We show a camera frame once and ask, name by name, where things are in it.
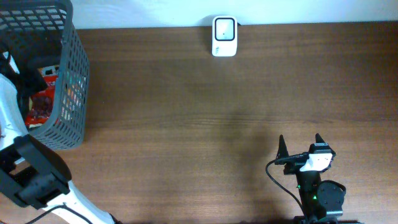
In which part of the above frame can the red snack bag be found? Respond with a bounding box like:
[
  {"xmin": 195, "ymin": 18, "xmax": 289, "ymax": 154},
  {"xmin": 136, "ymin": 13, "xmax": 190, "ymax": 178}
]
[{"xmin": 25, "ymin": 75, "xmax": 58, "ymax": 128}]

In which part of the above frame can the dark grey plastic basket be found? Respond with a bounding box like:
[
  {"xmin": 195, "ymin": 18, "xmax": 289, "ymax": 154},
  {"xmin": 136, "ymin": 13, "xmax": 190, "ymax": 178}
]
[{"xmin": 1, "ymin": 0, "xmax": 90, "ymax": 150}]

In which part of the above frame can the right black cable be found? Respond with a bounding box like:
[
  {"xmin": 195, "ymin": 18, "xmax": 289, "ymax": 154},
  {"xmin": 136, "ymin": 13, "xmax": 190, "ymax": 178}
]
[{"xmin": 265, "ymin": 151, "xmax": 309, "ymax": 218}]

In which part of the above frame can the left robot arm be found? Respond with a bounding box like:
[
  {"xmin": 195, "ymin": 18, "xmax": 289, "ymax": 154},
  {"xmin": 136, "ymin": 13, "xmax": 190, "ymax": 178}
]
[{"xmin": 1, "ymin": 44, "xmax": 118, "ymax": 223}]

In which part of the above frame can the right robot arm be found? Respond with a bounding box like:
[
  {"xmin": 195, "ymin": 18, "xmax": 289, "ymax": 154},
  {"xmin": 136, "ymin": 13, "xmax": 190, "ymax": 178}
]
[{"xmin": 274, "ymin": 134, "xmax": 346, "ymax": 223}]

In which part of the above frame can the white barcode scanner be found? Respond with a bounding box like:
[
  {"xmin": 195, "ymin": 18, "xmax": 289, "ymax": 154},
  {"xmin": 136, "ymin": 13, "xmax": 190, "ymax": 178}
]
[{"xmin": 211, "ymin": 16, "xmax": 238, "ymax": 57}]

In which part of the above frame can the yellow snack bag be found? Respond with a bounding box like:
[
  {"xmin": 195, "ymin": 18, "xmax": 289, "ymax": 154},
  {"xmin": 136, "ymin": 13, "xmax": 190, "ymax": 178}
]
[{"xmin": 38, "ymin": 65, "xmax": 59, "ymax": 77}]

